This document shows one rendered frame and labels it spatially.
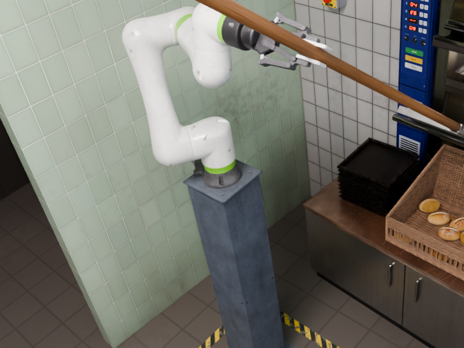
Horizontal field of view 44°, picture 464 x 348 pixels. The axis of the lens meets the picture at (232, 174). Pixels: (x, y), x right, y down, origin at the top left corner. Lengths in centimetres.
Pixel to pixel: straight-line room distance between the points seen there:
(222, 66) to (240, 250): 98
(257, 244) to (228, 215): 28
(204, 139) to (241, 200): 30
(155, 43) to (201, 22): 46
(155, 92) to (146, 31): 21
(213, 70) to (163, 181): 144
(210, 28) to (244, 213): 94
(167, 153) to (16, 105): 66
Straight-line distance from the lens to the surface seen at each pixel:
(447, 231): 278
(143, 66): 198
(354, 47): 303
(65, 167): 259
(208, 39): 154
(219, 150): 208
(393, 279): 287
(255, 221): 234
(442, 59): 276
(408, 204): 282
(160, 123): 203
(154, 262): 316
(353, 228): 285
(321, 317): 323
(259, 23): 116
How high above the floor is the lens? 257
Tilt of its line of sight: 38 degrees down
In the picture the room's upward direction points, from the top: 11 degrees counter-clockwise
